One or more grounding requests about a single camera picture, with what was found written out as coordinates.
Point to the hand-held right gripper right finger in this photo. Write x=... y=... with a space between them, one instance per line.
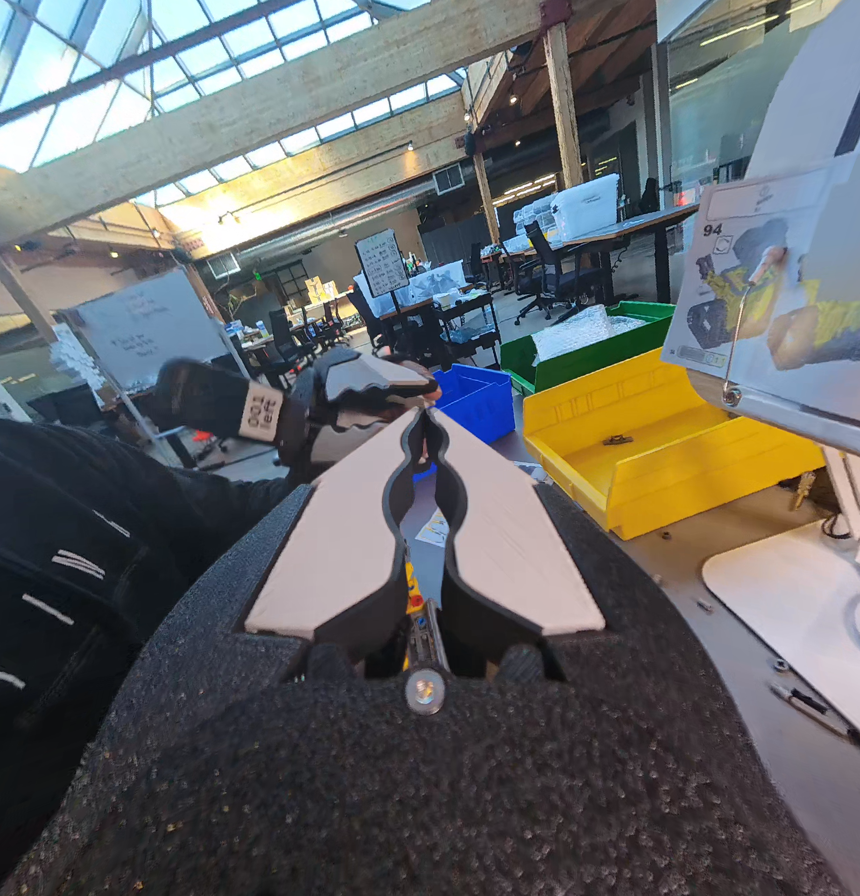
x=521 y=553

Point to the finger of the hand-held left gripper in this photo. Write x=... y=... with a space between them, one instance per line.
x=374 y=376
x=339 y=444

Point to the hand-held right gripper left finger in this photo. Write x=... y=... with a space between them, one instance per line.
x=332 y=553

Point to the yellow grey tracked toy robot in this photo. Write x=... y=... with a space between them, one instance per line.
x=410 y=581

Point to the yellow storage bin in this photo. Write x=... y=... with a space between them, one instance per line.
x=647 y=483

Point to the person's left forearm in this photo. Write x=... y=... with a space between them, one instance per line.
x=122 y=462

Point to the grey desk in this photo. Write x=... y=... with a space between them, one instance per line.
x=738 y=700

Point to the long office desk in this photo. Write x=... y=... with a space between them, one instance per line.
x=640 y=224

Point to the whiteboard on stand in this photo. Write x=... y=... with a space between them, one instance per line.
x=157 y=329

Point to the black utility cart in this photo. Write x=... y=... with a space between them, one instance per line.
x=472 y=329

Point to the blue storage bin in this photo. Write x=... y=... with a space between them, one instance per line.
x=479 y=406

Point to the white grid sign board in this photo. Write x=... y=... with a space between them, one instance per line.
x=382 y=264

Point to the small dark building piece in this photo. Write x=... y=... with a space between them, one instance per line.
x=618 y=439

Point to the black office chair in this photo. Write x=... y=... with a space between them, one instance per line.
x=545 y=259

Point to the bubble wrap sheet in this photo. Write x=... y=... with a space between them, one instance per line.
x=584 y=329

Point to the green storage bin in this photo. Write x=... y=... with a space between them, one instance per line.
x=612 y=357

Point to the white metal book stand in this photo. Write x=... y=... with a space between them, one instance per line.
x=787 y=595

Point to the clear plastic storage box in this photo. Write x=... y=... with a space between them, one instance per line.
x=591 y=203

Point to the small brass piece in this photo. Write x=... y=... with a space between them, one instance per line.
x=801 y=490

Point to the person's black striped clothing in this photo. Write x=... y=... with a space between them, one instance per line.
x=38 y=665

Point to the open instruction booklet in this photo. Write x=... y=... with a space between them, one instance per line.
x=724 y=280

